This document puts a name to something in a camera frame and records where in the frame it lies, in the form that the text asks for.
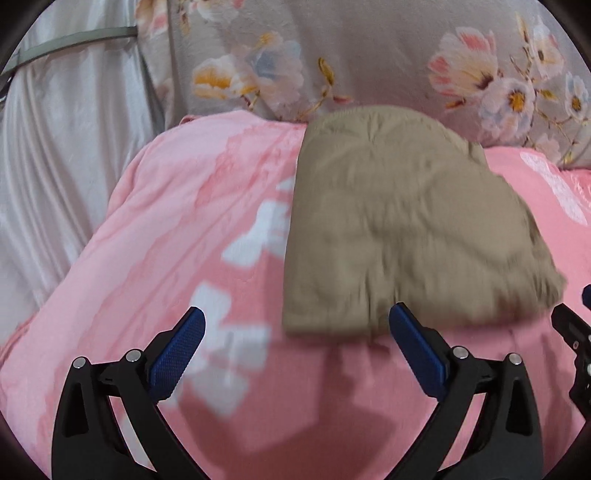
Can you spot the silver satin curtain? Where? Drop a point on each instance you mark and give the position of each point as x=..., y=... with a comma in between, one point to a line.
x=77, y=104

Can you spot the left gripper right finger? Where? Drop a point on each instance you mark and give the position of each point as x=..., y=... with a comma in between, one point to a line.
x=506, y=442

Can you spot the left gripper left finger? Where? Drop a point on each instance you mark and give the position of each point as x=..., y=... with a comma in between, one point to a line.
x=87, y=442

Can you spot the grey floral bedsheet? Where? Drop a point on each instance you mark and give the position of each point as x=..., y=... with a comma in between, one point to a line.
x=500, y=73

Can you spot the pink patterned blanket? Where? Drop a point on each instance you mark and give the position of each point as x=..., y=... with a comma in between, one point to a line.
x=200, y=218

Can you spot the tan quilted jacket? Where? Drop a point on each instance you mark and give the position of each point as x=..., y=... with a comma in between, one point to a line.
x=391, y=206

